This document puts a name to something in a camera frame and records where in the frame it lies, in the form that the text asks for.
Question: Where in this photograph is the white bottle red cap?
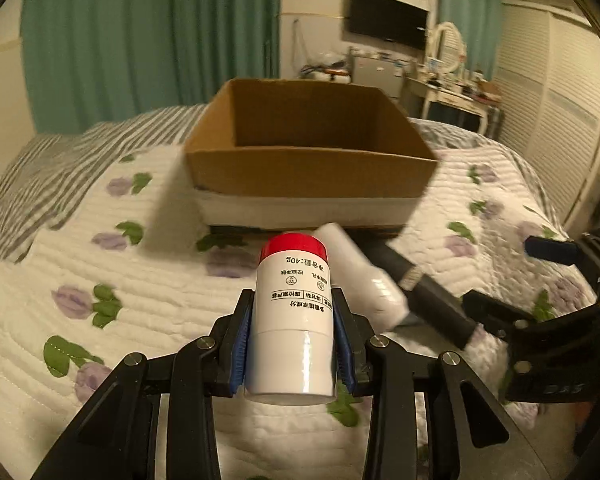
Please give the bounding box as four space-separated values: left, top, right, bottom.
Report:
245 232 336 406

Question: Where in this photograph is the white handheld device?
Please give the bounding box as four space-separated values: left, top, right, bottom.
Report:
312 223 410 333

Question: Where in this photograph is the white louvred wardrobe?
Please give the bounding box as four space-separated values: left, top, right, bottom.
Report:
493 2 600 229

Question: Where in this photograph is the brown cardboard box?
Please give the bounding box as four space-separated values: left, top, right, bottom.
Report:
184 79 438 231

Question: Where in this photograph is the white dressing table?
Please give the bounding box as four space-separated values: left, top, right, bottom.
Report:
400 76 500 136

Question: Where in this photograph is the white vanity mirror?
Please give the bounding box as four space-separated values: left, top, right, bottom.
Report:
430 22 466 75

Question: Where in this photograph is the small grey refrigerator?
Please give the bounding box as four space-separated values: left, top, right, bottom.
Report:
351 55 404 102

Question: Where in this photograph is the grey checked bed sheet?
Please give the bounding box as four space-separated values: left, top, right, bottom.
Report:
0 104 206 262

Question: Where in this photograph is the teal curtain right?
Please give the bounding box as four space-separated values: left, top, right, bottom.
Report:
438 0 503 79

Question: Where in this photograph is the teal curtain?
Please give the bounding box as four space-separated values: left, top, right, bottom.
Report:
21 0 280 134
438 0 503 79

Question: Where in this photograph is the teal curtain left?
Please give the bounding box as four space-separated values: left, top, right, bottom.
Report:
21 0 280 134

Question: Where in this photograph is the black wall television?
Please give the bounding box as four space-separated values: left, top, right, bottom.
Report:
347 0 428 50

